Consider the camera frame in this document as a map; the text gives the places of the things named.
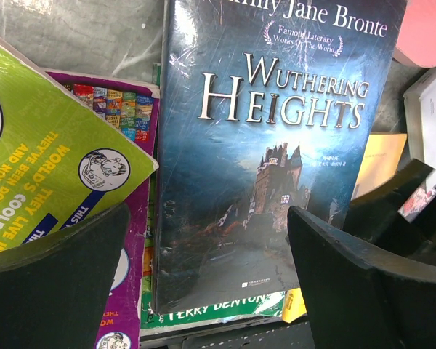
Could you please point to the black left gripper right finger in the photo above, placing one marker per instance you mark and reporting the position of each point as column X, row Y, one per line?
column 358, row 295

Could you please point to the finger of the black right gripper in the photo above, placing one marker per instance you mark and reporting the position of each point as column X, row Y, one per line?
column 372, row 214

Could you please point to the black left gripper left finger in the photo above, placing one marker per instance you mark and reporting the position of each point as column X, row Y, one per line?
column 53, row 290

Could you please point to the yellow book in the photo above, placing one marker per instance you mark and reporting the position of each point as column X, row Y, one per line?
column 380, row 161

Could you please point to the Wuthering Heights dark blue book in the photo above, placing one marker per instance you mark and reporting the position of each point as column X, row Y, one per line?
column 327, row 61

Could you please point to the Little Women book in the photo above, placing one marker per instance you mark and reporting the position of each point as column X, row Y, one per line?
column 419, row 199

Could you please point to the green Treehouse book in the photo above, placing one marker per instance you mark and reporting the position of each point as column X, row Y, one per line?
column 210, row 312

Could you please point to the grey white book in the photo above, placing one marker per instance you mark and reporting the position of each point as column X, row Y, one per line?
column 420, row 113

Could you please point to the lime green paperback book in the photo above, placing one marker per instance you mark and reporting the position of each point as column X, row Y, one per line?
column 59, row 161

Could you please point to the pink three-tier shelf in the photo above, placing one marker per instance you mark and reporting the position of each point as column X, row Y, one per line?
column 416, row 43

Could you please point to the purple paperback book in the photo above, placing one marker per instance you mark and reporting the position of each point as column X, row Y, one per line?
column 132, row 107

